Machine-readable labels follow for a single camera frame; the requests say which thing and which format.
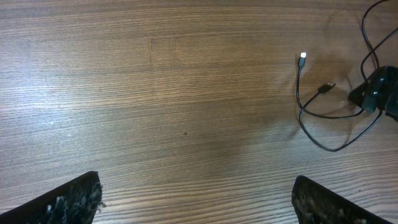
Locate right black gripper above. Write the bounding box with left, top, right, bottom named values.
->
left=348, top=66, right=397, bottom=121

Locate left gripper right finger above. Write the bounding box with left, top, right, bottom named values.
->
left=292, top=175, right=391, bottom=224

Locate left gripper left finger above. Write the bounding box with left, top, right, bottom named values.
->
left=1, top=171, right=103, bottom=224

